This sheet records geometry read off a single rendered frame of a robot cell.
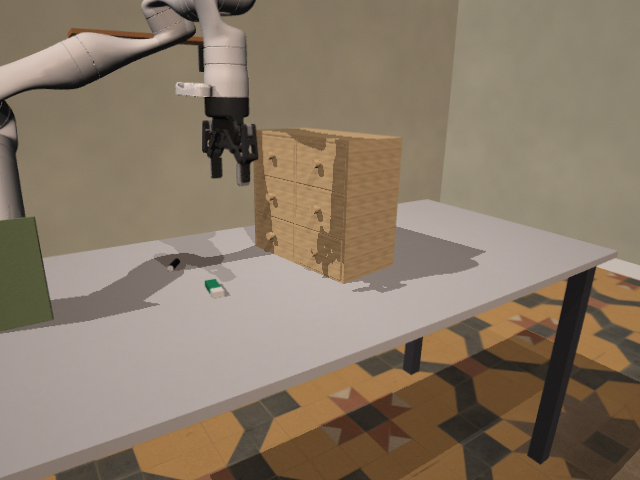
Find white and green eraser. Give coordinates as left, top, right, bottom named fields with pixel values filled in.
left=205, top=279, right=224, bottom=298

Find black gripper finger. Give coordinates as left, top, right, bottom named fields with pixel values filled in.
left=202, top=120, right=225, bottom=179
left=220, top=124, right=258, bottom=186

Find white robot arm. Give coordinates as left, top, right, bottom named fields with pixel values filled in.
left=0, top=0, right=256, bottom=220

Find small wooden chest of drawers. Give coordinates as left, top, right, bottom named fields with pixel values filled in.
left=254, top=128, right=402, bottom=284

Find black battery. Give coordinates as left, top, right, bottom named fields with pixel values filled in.
left=167, top=258, right=180, bottom=272

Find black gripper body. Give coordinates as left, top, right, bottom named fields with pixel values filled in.
left=204, top=97, right=249, bottom=149

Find light wood drawer front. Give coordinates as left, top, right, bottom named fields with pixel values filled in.
left=296, top=183, right=345, bottom=237
left=295, top=225, right=343, bottom=280
left=257, top=212, right=294, bottom=260
left=256, top=173, right=294, bottom=220
left=255, top=134, right=294, bottom=179
left=296, top=139, right=347, bottom=190

